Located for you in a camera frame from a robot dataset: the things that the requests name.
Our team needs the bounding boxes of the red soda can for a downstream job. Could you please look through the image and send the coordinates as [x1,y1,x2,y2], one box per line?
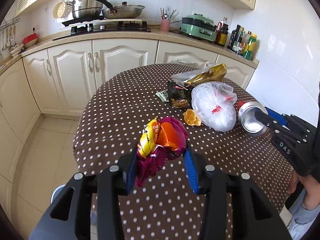
[238,101,267,137]

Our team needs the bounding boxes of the purple yellow snack bag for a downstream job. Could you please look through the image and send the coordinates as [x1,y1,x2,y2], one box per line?
[135,116,188,187]

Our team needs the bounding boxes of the light blue trash bucket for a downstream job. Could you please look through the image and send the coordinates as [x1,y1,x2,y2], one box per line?
[50,184,65,204]

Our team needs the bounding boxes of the clear plastic bag red print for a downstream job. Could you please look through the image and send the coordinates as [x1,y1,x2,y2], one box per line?
[191,81,238,132]

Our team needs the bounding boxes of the brown polka dot tablecloth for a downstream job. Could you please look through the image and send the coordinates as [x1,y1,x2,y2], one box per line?
[73,64,291,239]

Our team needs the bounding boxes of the green yellow bottle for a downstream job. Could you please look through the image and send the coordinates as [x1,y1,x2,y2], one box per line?
[242,33,257,60]

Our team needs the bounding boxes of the gold foil snack bag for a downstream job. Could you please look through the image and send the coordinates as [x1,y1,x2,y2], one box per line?
[171,62,227,88]

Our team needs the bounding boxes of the small orange peel piece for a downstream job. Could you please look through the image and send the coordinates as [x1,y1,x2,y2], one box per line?
[183,109,201,126]

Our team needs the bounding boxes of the dark glass bottle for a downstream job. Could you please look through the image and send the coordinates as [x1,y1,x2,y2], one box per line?
[227,25,241,50]

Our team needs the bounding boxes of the black snack packet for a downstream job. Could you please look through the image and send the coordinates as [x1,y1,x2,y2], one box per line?
[167,81,192,109]

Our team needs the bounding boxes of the dark soy sauce bottle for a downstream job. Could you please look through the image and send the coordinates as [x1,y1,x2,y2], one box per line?
[214,17,229,47]

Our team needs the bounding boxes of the green electric cooker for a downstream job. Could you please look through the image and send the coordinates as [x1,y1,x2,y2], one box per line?
[179,14,217,43]

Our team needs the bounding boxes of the lower cream cabinets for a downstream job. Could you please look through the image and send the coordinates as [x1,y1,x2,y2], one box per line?
[1,38,201,184]

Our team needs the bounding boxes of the pink utensil cup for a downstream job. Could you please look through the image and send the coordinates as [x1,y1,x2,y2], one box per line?
[160,18,170,32]

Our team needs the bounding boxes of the red box on counter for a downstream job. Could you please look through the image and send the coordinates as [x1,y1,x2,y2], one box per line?
[23,33,37,44]

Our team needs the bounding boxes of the steel wok with lid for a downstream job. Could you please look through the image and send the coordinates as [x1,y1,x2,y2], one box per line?
[95,0,145,20]

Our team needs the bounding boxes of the hanging utensil rack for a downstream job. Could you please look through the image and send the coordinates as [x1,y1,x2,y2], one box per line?
[1,17,20,52]

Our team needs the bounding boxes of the black gas stove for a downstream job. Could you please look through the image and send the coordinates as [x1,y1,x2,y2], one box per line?
[52,16,151,41]

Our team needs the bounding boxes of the cream round strainer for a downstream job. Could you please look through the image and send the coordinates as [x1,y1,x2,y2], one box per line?
[53,1,68,19]

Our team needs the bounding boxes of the steel steamer pot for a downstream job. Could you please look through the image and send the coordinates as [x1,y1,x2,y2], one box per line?
[66,0,103,19]

